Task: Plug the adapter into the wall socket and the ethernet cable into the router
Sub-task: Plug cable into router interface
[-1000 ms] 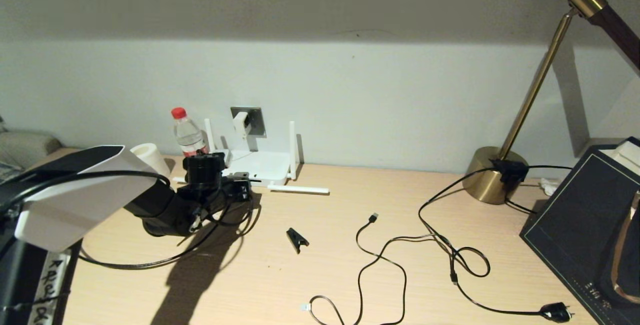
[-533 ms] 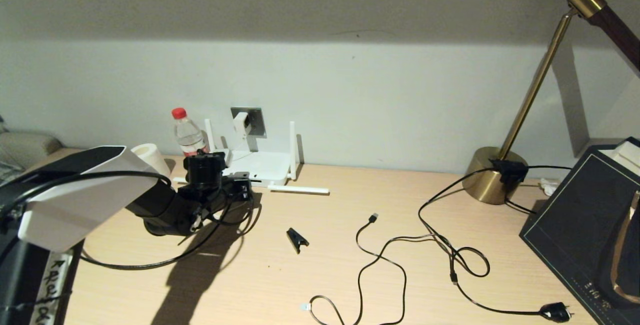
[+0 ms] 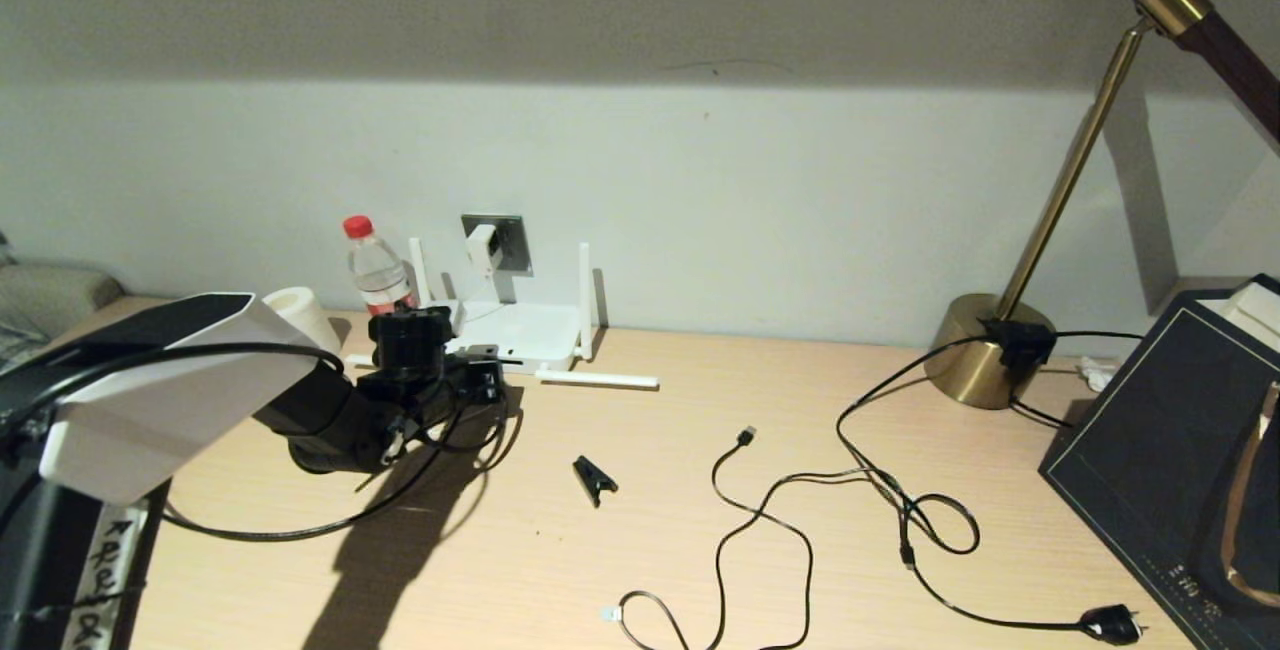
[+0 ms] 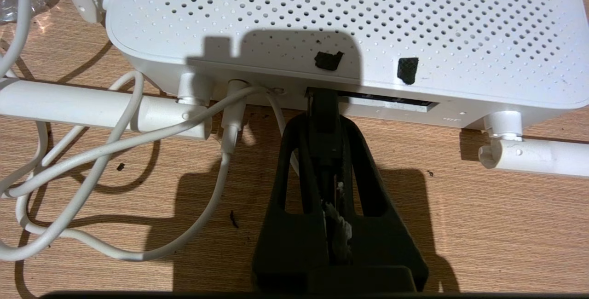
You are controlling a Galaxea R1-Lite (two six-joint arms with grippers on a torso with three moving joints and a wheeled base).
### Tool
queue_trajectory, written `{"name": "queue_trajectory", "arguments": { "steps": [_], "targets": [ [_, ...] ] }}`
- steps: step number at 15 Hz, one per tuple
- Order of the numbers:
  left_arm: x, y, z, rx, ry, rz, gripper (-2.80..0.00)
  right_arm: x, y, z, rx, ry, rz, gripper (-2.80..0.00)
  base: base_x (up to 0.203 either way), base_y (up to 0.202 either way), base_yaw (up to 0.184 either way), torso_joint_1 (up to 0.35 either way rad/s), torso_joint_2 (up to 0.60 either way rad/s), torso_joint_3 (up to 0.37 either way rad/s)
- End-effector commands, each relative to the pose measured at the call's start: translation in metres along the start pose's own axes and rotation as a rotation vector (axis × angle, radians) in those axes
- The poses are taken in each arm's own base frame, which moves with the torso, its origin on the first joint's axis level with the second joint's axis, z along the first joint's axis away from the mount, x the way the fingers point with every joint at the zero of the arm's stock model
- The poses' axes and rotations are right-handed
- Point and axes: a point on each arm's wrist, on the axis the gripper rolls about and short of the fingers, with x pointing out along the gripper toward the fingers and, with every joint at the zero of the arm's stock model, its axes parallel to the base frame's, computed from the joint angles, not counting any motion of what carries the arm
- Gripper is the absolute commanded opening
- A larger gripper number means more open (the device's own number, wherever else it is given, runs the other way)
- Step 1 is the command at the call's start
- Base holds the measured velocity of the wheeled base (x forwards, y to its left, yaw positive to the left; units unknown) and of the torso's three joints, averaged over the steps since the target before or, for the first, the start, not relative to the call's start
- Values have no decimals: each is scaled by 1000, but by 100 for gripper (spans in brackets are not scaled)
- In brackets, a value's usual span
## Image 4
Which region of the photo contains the white router with antennas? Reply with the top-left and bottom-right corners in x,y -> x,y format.
0,0 -> 589,178

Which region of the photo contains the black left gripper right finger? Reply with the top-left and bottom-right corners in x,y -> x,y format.
330,116 -> 429,291

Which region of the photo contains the small black foam piece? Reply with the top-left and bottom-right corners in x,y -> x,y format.
397,57 -> 420,85
314,51 -> 345,72

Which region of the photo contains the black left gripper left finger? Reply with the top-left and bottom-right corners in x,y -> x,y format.
252,113 -> 330,291

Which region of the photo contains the black ethernet cable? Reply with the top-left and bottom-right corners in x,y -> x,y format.
306,87 -> 343,207

